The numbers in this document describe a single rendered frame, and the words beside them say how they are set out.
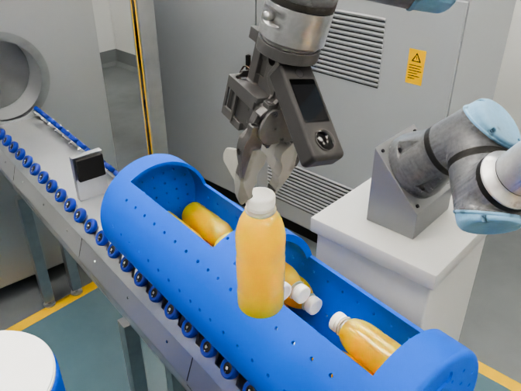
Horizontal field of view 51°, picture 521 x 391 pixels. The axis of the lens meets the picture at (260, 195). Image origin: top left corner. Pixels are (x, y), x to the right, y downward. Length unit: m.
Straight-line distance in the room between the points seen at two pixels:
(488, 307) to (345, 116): 1.17
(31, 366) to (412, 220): 0.82
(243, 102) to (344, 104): 2.00
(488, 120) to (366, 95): 1.49
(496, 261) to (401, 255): 2.11
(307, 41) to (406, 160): 0.64
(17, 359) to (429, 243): 0.87
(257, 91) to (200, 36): 2.60
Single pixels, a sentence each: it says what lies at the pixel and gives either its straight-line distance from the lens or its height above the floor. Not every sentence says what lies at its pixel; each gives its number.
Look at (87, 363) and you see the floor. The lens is 2.59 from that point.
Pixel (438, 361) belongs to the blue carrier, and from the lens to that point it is 0.86.
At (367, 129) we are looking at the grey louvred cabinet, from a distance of 2.60.
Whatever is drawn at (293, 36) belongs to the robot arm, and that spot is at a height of 1.70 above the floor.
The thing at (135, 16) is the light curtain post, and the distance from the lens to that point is 1.92.
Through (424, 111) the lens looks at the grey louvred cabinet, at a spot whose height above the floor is 0.97.
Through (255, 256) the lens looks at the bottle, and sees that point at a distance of 0.71.
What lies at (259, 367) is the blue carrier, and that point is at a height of 1.12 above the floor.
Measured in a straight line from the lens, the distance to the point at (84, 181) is 1.80.
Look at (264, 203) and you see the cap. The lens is 0.68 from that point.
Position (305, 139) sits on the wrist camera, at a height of 1.61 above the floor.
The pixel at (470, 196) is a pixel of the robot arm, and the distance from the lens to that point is 1.05.
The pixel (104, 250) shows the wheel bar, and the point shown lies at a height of 0.93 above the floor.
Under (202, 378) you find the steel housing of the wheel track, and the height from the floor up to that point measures 0.88.
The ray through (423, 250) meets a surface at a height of 1.15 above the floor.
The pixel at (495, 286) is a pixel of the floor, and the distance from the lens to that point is 3.09.
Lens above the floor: 1.85
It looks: 31 degrees down
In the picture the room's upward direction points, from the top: straight up
